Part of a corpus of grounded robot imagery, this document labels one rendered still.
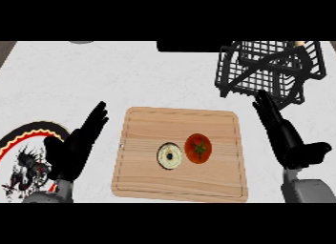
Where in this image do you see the wooden cutting board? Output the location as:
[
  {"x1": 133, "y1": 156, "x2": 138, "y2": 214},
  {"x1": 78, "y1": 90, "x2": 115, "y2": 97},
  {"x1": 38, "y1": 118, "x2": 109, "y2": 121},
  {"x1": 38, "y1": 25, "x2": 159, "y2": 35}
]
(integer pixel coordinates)
[{"x1": 109, "y1": 106, "x2": 249, "y2": 204}]

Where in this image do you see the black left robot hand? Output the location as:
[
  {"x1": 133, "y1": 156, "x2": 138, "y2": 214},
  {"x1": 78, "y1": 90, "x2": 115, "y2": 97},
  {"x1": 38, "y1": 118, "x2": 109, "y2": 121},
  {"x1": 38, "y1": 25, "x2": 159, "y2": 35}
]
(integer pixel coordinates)
[{"x1": 42, "y1": 101, "x2": 109, "y2": 183}]

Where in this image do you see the black wire tiered basket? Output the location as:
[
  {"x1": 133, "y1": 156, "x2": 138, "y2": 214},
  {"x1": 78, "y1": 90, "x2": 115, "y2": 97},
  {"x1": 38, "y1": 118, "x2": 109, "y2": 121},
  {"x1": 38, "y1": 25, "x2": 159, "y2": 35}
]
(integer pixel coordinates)
[{"x1": 212, "y1": 41, "x2": 328, "y2": 111}]

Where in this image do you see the white plate with dragon print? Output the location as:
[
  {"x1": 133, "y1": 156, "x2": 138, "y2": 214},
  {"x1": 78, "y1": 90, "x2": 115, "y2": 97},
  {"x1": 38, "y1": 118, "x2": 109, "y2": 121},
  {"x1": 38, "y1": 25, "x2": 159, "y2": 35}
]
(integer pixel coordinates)
[{"x1": 0, "y1": 120, "x2": 72, "y2": 204}]

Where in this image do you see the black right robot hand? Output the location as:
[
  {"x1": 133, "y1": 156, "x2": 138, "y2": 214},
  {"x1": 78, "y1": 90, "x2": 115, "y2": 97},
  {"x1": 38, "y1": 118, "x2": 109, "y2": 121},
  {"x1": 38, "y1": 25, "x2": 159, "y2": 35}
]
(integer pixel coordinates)
[{"x1": 251, "y1": 89, "x2": 332, "y2": 171}]

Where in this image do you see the pale can with dark rim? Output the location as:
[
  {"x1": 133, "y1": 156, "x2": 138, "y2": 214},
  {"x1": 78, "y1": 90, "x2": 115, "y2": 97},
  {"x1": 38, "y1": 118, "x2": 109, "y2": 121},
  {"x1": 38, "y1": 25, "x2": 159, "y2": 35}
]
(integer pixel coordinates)
[{"x1": 155, "y1": 141, "x2": 184, "y2": 171}]

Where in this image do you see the red tomato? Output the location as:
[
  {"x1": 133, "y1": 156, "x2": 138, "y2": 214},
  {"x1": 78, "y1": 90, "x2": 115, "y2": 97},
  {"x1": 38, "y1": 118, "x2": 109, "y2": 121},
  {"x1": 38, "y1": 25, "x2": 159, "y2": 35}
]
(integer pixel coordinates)
[{"x1": 183, "y1": 132, "x2": 212, "y2": 165}]

